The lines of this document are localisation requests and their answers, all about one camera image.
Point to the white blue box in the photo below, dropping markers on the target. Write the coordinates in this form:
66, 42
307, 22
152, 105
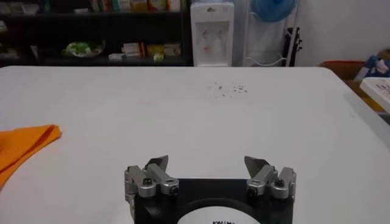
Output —
124, 5

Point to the black shelf unit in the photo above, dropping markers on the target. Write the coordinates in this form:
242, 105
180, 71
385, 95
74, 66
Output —
45, 33

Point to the green yellow box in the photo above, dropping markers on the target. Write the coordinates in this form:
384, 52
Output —
155, 49

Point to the yellow white box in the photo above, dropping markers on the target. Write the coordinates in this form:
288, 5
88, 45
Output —
139, 5

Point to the small white side table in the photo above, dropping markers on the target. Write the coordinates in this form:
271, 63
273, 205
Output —
373, 86

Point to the scattered dark crumbs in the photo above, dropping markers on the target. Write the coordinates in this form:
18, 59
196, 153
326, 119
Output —
239, 88

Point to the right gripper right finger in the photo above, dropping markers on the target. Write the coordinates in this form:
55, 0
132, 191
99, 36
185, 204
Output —
268, 182

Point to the orange t-shirt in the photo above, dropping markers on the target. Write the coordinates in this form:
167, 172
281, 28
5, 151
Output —
21, 143

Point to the black tripod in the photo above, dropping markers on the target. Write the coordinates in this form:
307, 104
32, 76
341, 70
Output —
295, 45

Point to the flat white box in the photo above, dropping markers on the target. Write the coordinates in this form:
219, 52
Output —
116, 56
80, 11

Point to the large white table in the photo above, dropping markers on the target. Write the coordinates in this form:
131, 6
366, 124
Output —
195, 128

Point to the blue white package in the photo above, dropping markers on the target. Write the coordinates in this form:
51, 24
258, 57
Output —
374, 65

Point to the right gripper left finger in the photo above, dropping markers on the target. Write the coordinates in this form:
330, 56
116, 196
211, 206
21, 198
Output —
149, 182

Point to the bowl of green fruit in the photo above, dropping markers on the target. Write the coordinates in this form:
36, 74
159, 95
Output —
82, 49

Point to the open cardboard box red rim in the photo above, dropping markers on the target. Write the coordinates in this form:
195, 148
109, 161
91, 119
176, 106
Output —
338, 70

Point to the white water dispenser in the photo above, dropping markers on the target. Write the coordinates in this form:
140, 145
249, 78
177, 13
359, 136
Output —
211, 39

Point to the blue water jug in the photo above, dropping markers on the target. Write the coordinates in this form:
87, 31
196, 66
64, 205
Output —
274, 9

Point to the white orange box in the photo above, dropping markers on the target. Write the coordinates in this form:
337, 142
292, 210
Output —
172, 49
109, 5

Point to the large brown cardboard box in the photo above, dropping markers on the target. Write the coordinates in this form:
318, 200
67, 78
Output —
385, 54

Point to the small green box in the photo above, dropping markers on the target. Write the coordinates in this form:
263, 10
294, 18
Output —
158, 58

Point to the tall white red box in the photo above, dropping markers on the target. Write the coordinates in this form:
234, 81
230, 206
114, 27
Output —
96, 5

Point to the white green box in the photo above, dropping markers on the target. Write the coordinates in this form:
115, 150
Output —
16, 8
4, 8

